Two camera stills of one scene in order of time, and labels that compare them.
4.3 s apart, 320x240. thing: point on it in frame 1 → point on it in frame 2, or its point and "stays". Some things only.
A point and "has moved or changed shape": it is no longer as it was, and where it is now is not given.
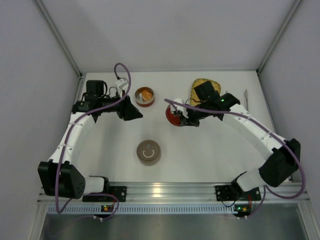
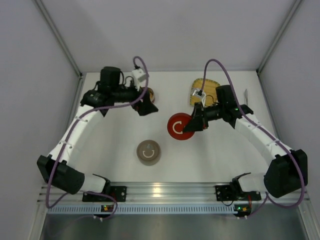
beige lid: x=148 y=151 stays
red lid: x=174 y=120 has moved or changed shape
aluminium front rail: x=188 y=193 stays
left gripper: x=124 y=108 → x=139 y=102
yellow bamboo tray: x=194 y=99 stays
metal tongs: x=246 y=96 stays
